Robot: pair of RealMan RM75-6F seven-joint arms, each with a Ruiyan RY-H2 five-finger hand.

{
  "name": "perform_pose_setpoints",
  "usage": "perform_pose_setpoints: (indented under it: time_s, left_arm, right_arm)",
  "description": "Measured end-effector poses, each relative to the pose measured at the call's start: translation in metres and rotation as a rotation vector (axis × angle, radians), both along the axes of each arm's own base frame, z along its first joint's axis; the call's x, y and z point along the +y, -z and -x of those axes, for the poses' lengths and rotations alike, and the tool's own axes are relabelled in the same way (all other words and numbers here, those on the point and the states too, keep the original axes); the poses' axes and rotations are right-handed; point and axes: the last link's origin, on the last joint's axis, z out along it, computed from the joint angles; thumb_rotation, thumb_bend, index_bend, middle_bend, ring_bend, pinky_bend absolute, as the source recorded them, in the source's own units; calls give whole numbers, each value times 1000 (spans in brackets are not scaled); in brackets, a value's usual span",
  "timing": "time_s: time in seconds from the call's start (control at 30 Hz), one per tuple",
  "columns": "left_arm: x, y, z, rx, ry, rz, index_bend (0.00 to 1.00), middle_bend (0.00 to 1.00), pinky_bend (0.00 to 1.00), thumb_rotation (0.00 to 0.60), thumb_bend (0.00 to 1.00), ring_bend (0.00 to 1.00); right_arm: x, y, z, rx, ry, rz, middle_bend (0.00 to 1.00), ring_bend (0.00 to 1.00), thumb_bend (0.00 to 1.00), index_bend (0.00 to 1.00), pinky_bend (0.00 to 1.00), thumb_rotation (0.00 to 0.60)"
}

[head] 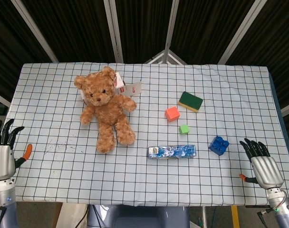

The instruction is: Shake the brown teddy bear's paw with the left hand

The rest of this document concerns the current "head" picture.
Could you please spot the white red carton box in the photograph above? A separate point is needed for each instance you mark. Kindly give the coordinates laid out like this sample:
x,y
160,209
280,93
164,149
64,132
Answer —
x,y
132,88

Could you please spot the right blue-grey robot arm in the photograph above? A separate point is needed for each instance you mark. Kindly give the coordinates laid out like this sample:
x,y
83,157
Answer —
x,y
284,213

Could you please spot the checked light blue tablecloth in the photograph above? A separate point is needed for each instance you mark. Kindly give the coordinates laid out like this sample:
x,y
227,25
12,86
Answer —
x,y
63,175

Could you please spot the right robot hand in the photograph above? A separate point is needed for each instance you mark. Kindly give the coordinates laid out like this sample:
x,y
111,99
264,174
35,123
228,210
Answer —
x,y
266,171

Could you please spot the white metal frame beam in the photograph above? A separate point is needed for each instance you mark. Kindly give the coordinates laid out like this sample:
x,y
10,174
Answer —
x,y
242,31
114,31
170,23
35,31

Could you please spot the blue toy brick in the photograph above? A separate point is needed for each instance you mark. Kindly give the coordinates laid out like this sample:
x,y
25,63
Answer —
x,y
218,146

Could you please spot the beige cardboard sheet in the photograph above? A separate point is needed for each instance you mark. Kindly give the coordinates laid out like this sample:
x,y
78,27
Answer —
x,y
70,216

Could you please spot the blue silver snack packet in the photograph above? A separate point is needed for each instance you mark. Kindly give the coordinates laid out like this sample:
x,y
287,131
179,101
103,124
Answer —
x,y
172,152

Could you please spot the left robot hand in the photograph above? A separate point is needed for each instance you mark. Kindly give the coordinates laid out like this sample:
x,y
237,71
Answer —
x,y
2,161

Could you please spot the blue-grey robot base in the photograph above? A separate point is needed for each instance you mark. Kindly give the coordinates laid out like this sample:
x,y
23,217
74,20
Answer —
x,y
139,218

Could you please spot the orange cube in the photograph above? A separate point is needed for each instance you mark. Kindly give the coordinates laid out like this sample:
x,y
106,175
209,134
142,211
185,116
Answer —
x,y
172,114

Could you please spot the brown teddy bear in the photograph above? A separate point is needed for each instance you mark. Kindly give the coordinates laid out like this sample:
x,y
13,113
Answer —
x,y
106,111

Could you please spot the green yellow sponge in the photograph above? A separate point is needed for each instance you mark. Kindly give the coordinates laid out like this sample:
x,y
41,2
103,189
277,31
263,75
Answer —
x,y
190,99

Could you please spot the metal table leg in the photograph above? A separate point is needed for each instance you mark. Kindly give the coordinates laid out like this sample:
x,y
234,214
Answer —
x,y
204,217

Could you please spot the white triangular frame joint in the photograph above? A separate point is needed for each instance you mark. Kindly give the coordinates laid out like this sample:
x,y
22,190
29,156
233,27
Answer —
x,y
167,55

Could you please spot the small green cube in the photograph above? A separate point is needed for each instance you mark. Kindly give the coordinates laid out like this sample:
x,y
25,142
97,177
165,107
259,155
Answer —
x,y
184,130

